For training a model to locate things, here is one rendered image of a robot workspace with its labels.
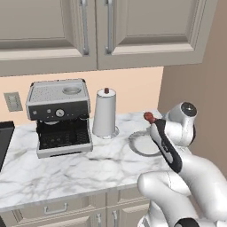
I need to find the silver drawer handle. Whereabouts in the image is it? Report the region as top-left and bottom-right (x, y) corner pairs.
(43, 202), (68, 215)

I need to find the beige drawer front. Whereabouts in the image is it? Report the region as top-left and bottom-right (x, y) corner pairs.
(8, 192), (107, 227)
(106, 185), (150, 207)

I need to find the clear round tupperware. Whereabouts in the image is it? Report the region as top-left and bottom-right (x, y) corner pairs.
(128, 127), (162, 158)

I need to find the black hob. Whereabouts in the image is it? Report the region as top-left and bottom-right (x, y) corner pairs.
(0, 120), (16, 173)

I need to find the white paper towel roll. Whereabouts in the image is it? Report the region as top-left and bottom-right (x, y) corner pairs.
(91, 87), (120, 140)

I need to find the grey wall socket plate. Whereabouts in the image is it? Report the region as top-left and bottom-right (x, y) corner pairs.
(3, 91), (24, 113)

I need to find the silver cupboard door handle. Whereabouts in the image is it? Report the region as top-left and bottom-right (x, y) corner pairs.
(104, 0), (114, 55)
(79, 0), (90, 56)

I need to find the silver base cupboard handle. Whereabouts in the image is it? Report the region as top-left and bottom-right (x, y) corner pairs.
(111, 210), (119, 227)
(95, 213), (103, 227)

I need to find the silver espresso machine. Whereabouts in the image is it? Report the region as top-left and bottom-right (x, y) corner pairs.
(25, 78), (94, 160)

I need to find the beige wall cupboard door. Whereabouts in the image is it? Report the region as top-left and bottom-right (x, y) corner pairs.
(95, 0), (219, 71)
(0, 0), (98, 77)

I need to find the red brown kebab skewer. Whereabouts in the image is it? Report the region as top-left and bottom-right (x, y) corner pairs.
(143, 111), (159, 125)

